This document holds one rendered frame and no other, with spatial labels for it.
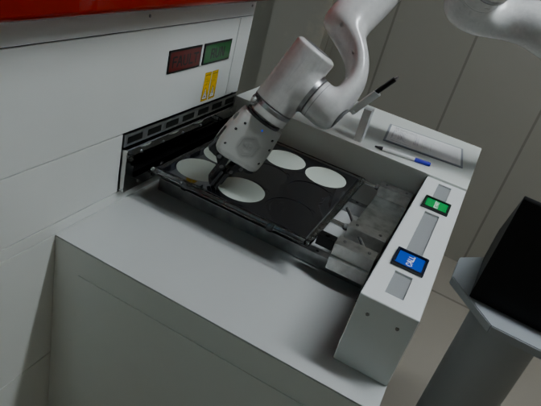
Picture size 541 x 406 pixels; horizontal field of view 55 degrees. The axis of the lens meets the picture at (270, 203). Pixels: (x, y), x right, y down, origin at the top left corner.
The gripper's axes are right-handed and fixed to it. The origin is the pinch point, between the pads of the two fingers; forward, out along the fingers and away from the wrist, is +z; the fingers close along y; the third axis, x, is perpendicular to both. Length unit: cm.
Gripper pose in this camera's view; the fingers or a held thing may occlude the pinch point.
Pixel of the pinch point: (217, 176)
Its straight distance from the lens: 106.4
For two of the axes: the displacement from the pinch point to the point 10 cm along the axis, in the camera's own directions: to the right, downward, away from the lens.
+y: 7.6, 4.4, 4.7
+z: -6.2, 7.2, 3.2
